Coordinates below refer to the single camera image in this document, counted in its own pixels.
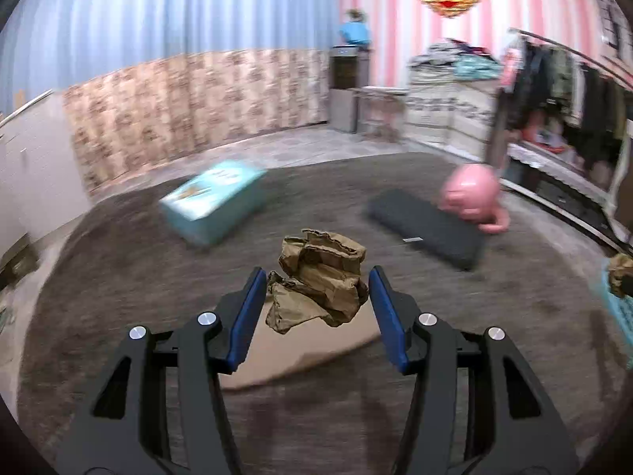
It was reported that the pink mug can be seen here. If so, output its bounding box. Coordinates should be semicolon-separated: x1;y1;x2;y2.
439;163;510;236

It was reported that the light blue plastic basket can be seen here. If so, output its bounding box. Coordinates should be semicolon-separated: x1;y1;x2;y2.
601;257;633;340

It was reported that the silver lace cloth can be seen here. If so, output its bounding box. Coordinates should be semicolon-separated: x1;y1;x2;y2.
507;143;615;195

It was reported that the pile of folded clothes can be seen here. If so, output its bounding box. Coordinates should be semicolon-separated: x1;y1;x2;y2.
410;38;503;83

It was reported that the small round side table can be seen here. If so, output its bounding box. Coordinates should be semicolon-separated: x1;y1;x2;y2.
349;85;409;142

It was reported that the flat beige paper sheet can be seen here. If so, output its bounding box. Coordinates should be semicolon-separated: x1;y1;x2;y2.
218;302;385;393

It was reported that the blue and floral curtain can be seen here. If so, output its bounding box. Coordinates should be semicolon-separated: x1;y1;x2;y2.
0;0;343;194

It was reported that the brown paper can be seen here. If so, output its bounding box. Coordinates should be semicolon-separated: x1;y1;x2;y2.
265;229;371;335
607;252;633;299

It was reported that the framed wall poster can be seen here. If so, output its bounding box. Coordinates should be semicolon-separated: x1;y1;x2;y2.
591;0;627;60

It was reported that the low glass front cabinet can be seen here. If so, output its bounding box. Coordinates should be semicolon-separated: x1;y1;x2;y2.
499;141;633;254

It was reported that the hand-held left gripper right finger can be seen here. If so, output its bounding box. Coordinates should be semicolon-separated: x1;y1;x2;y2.
368;264;579;475

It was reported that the teal cardboard box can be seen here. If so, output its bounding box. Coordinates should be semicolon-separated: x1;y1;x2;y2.
159;160;268;249

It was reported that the blue jar with dried plant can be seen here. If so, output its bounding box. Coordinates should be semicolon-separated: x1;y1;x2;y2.
339;9;372;49

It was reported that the row of hanging clothes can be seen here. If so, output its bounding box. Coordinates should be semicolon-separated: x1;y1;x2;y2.
495;34;633;185

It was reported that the black rectangular case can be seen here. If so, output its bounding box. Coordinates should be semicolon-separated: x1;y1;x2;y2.
367;189;488;272

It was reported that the grey water dispenser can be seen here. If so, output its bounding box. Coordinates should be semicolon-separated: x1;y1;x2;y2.
329;44;371;134

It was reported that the patterned cloth covered cabinet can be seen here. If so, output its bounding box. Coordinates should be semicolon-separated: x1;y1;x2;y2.
403;66;500;157

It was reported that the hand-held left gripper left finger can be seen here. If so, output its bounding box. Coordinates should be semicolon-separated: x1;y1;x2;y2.
54;266;269;475

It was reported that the pink hanging bag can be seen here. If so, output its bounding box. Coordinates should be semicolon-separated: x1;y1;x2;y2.
499;44;526;93

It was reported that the brown panel with white trim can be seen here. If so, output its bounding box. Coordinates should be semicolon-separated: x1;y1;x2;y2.
607;119;633;231

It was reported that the brown shaggy rug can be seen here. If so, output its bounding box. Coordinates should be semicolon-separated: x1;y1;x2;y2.
17;151;633;475

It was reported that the white cabinet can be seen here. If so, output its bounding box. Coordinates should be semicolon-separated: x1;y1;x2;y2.
0;89;95;279

